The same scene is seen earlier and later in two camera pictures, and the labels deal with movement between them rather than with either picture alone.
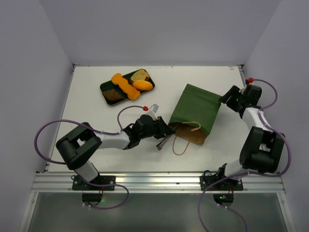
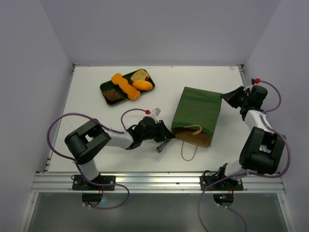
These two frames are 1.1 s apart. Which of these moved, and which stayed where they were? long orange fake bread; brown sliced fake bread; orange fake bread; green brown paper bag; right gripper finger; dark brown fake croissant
Moved: right gripper finger; green brown paper bag
Stayed: dark brown fake croissant; orange fake bread; brown sliced fake bread; long orange fake bread
